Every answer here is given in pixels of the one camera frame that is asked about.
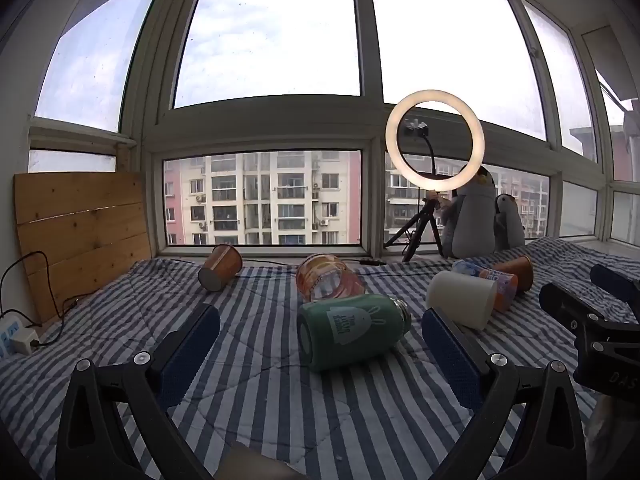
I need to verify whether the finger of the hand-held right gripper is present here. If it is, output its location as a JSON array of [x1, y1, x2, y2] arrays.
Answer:
[[590, 264, 640, 322], [539, 283, 610, 337]]

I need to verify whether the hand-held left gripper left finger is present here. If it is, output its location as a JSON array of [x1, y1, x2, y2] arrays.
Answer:
[[56, 303, 221, 480]]

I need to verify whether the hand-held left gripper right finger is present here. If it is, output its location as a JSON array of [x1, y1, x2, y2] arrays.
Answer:
[[421, 307, 587, 480]]

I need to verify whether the person's right forearm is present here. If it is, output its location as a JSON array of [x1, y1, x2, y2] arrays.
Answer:
[[582, 392, 640, 480]]

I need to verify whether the brown glossy cup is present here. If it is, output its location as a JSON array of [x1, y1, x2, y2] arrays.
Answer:
[[492, 255, 535, 293]]

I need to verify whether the white cup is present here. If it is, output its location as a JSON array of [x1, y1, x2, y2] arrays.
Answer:
[[426, 270, 498, 331]]

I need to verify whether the blue orange printed cup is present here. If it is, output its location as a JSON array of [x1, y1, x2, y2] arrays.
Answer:
[[451, 259, 518, 314]]

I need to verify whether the brown paper cup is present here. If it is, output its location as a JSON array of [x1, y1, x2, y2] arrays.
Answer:
[[197, 244, 244, 293]]

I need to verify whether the transparent orange cup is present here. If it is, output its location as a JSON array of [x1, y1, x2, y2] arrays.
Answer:
[[295, 253, 367, 304]]

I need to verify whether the blue striped blanket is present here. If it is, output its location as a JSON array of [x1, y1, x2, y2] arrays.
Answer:
[[0, 237, 640, 480]]

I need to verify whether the small grey penguin plush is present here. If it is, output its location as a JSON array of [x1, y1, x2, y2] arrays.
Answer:
[[494, 194, 526, 251]]

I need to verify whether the green bottle with rabbit print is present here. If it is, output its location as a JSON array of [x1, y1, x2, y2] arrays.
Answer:
[[297, 293, 412, 373]]

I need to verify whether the large grey penguin plush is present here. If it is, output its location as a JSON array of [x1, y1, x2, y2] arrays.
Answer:
[[440, 164, 497, 259]]

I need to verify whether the black tripod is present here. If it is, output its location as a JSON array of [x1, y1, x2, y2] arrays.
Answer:
[[384, 191, 451, 262]]

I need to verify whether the white charger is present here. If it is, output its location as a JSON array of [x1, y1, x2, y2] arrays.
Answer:
[[11, 327, 41, 356]]

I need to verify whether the wooden board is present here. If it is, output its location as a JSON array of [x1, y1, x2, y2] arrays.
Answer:
[[14, 171, 152, 324]]

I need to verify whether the white power strip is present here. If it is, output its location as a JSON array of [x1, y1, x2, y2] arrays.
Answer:
[[0, 310, 23, 358]]

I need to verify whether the black phone holder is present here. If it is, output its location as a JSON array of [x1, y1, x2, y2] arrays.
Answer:
[[404, 117, 437, 192]]

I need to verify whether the black cable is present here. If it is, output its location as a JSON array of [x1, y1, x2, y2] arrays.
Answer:
[[0, 251, 82, 347]]

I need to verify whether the white window frame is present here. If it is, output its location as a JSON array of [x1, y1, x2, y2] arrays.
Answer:
[[0, 0, 640, 261]]

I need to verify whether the ring light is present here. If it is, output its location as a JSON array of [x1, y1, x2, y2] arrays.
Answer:
[[385, 89, 486, 194]]

